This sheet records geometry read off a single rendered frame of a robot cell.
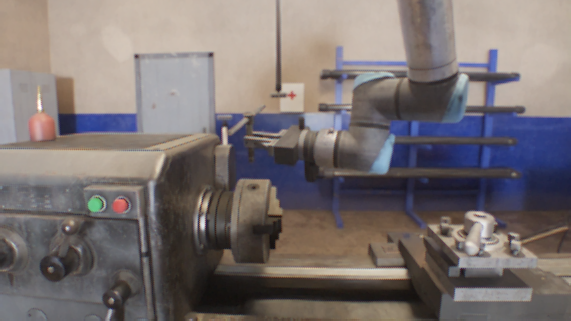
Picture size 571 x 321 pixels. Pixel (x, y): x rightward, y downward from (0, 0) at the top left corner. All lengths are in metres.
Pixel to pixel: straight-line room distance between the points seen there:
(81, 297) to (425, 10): 0.92
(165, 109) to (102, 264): 3.53
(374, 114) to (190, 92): 3.57
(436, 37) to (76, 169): 0.77
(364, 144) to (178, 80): 3.66
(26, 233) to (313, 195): 3.51
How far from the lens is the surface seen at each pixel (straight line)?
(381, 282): 1.16
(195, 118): 4.04
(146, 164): 0.69
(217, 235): 0.85
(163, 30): 4.36
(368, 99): 0.63
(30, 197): 0.85
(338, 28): 3.99
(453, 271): 0.77
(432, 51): 0.54
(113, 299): 0.74
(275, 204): 0.90
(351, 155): 0.63
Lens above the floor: 1.44
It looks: 7 degrees down
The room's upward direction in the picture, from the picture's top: straight up
